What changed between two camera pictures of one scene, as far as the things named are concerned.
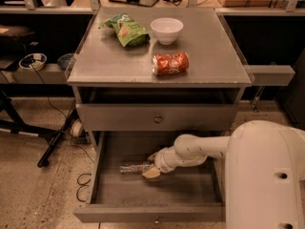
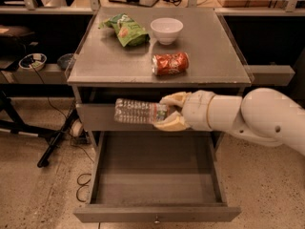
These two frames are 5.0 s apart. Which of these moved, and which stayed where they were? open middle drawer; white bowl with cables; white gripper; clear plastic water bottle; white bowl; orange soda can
Moved: white gripper; clear plastic water bottle
Stayed: white bowl with cables; orange soda can; open middle drawer; white bowl
